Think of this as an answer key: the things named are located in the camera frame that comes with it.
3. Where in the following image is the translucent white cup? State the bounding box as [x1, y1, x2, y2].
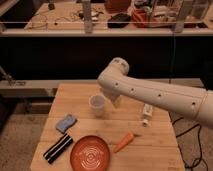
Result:
[89, 95, 105, 117]

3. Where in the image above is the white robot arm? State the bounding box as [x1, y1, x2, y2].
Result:
[97, 57, 213, 129]

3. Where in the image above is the white tube with cap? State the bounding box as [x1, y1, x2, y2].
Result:
[142, 104, 153, 127]

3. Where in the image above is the orange toy carrot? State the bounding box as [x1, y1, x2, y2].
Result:
[113, 133, 134, 153]

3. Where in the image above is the orange ribbed plate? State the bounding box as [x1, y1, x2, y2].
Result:
[70, 135, 110, 171]

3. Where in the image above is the blue sponge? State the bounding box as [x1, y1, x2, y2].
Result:
[56, 114, 77, 133]

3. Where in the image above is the black bowl on bench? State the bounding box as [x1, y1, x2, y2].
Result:
[107, 13, 131, 28]

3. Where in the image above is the black cable on floor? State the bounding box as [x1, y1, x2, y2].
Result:
[171, 116, 210, 171]

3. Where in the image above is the grey metal post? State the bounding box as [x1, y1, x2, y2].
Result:
[82, 0, 93, 34]

